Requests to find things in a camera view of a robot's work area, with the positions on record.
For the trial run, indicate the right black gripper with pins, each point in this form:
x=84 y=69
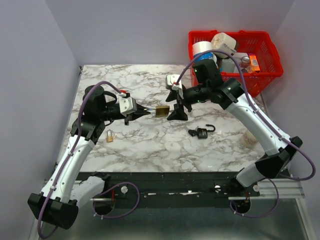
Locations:
x=178 y=114

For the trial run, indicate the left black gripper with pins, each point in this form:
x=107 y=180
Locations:
x=136 y=115

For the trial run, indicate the large brass padlock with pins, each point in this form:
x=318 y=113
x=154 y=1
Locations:
x=162 y=111

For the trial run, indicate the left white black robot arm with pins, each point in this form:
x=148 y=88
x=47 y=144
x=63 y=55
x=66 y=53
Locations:
x=59 y=202

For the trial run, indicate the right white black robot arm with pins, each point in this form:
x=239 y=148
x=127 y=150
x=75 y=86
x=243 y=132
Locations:
x=279 y=148

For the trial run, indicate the black padlock with keys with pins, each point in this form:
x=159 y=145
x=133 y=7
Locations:
x=202 y=133

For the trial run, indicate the small brass padlock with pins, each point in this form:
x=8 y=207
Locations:
x=110 y=136

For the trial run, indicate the white blue tape roll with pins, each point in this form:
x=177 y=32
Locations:
x=200 y=47

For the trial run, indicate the grey box in basket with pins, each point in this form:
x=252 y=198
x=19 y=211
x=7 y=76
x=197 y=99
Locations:
x=228 y=66

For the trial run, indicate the beige paper roll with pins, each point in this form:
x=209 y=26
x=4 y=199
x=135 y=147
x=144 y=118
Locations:
x=223 y=42

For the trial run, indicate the white plastic bottle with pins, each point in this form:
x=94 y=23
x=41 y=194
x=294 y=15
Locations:
x=248 y=140

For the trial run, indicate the small metal can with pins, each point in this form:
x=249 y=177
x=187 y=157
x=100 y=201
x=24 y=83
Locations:
x=245 y=60

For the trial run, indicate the orange small box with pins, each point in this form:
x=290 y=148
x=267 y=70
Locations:
x=254 y=65

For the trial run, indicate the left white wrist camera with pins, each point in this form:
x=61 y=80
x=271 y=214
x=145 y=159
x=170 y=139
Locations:
x=127 y=105

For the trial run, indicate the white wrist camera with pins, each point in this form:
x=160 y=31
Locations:
x=127 y=105
x=171 y=82

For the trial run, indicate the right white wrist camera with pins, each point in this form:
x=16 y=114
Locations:
x=171 y=82

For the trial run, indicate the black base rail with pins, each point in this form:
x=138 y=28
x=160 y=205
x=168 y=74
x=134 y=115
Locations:
x=167 y=190

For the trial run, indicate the aluminium frame rail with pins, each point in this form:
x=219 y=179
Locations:
x=287 y=189

